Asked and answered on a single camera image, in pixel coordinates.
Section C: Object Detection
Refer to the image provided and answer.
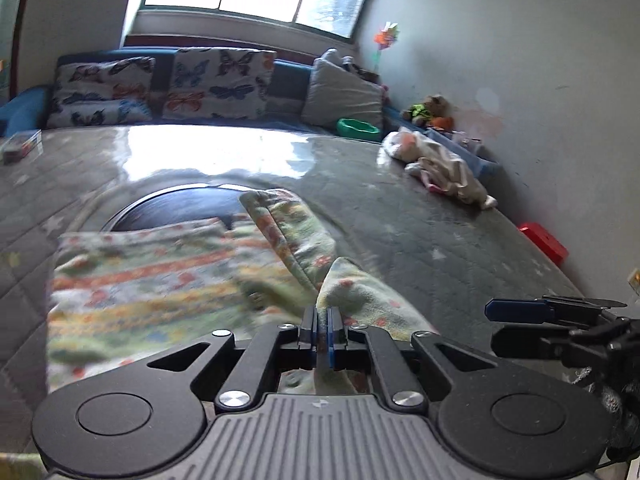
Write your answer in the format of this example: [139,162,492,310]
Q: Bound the red box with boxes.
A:
[517,221,570,265]

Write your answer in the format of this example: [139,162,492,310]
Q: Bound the clear plastic box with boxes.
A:
[0,129,43,164]

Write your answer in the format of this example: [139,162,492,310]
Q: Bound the grey pillow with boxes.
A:
[301,58,386,134]

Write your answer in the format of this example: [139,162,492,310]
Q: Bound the colourful pinwheel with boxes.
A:
[372,20,401,74]

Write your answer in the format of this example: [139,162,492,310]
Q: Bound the blue sofa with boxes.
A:
[0,47,392,137]

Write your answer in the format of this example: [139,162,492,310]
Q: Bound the butterfly print pillow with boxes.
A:
[162,47,278,121]
[47,56,157,129]

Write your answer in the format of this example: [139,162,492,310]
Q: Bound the black round disc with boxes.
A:
[102,183,252,234]

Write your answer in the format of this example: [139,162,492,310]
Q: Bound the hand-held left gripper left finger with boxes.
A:
[145,306,318,413]

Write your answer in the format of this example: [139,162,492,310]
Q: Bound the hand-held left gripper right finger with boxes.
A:
[327,307,501,413]

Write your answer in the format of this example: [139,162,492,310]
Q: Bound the stuffed toy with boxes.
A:
[402,94,456,132]

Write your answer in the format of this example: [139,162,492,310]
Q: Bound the green plastic bowl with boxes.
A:
[336,118,382,143]

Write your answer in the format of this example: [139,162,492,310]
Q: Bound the blue storage bin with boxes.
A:
[400,119,501,182]

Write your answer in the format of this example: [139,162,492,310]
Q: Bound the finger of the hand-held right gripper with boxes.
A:
[484,295,628,326]
[490,323,591,361]

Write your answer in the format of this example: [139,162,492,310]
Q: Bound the white crumpled clothes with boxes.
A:
[377,128,500,210]

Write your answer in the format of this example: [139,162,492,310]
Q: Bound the floral striped green garment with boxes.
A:
[47,187,442,397]

